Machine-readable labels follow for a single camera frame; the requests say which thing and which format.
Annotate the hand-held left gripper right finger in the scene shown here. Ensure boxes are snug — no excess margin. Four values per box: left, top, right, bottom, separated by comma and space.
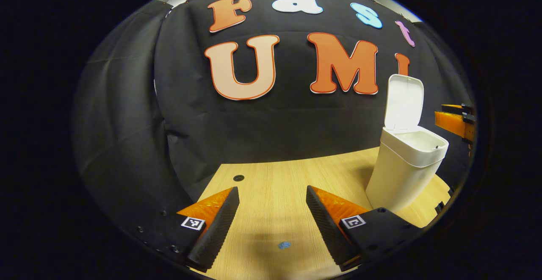
306, 185, 424, 272

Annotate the wooden desktop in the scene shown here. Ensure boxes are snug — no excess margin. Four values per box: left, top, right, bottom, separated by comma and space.
193, 147, 451, 280

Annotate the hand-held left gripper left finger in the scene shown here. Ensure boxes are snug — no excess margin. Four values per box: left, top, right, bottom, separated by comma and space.
135, 186, 241, 272

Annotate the white desktop garbage bin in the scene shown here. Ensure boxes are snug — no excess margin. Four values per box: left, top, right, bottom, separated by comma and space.
365, 74, 449, 213

